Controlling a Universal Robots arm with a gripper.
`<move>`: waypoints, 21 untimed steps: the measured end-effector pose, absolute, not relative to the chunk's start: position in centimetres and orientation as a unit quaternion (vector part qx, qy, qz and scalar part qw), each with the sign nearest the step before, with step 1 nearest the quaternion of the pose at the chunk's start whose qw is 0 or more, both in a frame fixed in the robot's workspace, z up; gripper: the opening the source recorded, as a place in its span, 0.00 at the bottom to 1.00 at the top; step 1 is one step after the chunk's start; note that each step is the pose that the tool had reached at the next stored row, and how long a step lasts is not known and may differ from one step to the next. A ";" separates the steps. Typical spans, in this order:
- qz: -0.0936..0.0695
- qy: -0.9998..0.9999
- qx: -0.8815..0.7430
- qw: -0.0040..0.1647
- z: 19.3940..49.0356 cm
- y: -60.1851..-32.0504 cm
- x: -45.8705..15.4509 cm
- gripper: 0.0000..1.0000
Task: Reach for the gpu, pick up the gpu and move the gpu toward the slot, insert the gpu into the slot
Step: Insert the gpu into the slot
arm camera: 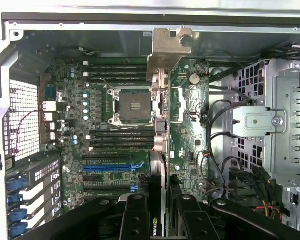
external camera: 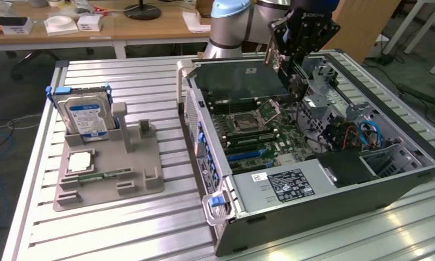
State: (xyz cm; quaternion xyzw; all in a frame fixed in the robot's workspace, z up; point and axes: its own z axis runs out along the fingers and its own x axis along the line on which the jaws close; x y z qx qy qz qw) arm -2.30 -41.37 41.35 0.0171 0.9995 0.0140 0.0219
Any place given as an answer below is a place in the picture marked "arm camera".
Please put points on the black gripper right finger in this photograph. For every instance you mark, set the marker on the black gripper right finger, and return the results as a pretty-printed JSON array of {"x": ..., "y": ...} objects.
[{"x": 197, "y": 222}]

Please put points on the thin metal locking lever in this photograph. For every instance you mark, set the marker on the thin metal locking lever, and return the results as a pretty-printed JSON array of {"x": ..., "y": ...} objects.
[{"x": 107, "y": 84}]

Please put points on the CPU socket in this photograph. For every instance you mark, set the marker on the CPU socket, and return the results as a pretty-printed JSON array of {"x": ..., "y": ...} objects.
[{"x": 132, "y": 105}]

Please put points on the black long expansion slot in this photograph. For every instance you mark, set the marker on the black long expansion slot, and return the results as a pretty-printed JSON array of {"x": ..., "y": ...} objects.
[{"x": 105, "y": 157}]

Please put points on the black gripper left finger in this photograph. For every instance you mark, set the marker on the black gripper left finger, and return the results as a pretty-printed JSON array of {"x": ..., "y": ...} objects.
[{"x": 135, "y": 220}]

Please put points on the blue expansion slot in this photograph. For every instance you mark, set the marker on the blue expansion slot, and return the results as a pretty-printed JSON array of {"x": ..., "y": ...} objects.
[{"x": 107, "y": 167}]

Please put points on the blue slot retaining clip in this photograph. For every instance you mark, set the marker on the blue slot retaining clip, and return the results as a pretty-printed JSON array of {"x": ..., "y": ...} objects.
[
  {"x": 15, "y": 199},
  {"x": 15, "y": 183},
  {"x": 17, "y": 215},
  {"x": 18, "y": 228}
]

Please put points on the short black expansion slot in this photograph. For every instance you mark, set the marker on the short black expansion slot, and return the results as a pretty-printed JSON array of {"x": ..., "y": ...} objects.
[{"x": 90, "y": 178}]

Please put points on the green motherboard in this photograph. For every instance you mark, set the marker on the green motherboard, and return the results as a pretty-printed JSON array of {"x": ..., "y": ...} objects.
[{"x": 192, "y": 140}]

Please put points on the round silver coin battery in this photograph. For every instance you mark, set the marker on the round silver coin battery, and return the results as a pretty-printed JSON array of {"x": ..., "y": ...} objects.
[{"x": 194, "y": 78}]

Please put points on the dark grey PC case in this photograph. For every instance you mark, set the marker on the dark grey PC case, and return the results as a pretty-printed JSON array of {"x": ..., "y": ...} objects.
[{"x": 115, "y": 47}]

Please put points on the silver perforated disk bay cage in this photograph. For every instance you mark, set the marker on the silver perforated disk bay cage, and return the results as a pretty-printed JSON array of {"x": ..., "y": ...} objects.
[{"x": 282, "y": 95}]

